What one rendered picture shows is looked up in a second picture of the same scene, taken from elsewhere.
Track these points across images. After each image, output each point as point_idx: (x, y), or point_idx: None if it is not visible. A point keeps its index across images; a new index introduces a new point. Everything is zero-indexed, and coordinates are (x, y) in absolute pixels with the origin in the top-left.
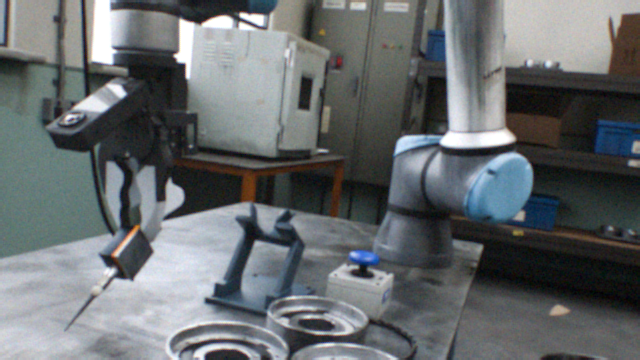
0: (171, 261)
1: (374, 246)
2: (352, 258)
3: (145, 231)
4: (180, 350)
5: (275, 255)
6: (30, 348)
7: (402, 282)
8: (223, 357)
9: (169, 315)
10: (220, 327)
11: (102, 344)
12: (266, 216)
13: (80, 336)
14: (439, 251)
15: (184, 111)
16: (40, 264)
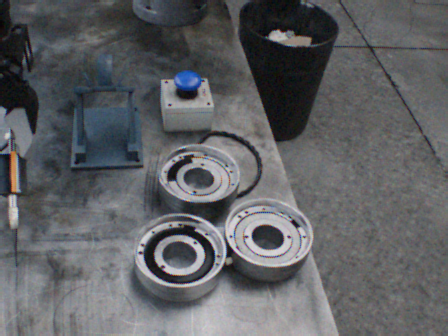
0: None
1: (137, 10)
2: (181, 87)
3: (25, 156)
4: (145, 264)
5: (62, 62)
6: (18, 299)
7: (190, 57)
8: (167, 249)
9: (65, 205)
10: (150, 226)
11: (58, 267)
12: None
13: (33, 266)
14: (200, 3)
15: (12, 26)
16: None
